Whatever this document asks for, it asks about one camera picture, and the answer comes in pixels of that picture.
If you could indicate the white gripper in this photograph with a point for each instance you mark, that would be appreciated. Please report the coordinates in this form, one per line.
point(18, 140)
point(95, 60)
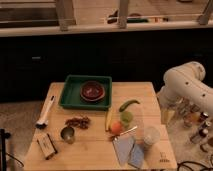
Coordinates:
point(167, 98)

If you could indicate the green pepper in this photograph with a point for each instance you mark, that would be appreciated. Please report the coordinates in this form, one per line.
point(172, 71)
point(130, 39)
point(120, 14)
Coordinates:
point(124, 106)

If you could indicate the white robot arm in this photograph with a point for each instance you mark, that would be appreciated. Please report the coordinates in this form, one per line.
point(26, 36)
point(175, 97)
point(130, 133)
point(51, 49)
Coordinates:
point(184, 92)

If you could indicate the green plastic cup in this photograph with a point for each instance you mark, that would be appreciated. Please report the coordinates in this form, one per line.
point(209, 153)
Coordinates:
point(126, 117)

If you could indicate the small metal cup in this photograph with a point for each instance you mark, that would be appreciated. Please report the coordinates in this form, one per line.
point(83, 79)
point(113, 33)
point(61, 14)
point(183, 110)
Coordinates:
point(68, 134)

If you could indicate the grey folded cloth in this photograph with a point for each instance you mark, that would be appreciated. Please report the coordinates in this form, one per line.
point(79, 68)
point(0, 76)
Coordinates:
point(123, 148)

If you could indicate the orange fruit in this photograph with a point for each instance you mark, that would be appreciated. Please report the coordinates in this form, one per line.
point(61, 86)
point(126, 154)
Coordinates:
point(116, 127)

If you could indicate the blue grey cloth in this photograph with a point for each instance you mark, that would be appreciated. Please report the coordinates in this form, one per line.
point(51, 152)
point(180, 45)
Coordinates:
point(136, 156)

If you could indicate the metal knife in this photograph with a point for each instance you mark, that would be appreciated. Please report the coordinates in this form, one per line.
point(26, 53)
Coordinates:
point(114, 137)

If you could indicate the yellow banana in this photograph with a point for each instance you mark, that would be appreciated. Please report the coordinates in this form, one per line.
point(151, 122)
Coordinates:
point(108, 119)

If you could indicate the dark red bowl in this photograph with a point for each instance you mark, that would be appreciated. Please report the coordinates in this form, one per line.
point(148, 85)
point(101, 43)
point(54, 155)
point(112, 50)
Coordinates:
point(92, 91)

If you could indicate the brown dried food pile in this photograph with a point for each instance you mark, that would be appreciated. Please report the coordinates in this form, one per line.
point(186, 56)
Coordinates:
point(78, 122)

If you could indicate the green plastic tray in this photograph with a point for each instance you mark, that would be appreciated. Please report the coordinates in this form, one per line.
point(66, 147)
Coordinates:
point(71, 99)

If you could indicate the small brown box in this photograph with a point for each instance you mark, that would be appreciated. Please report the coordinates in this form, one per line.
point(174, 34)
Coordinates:
point(46, 145)

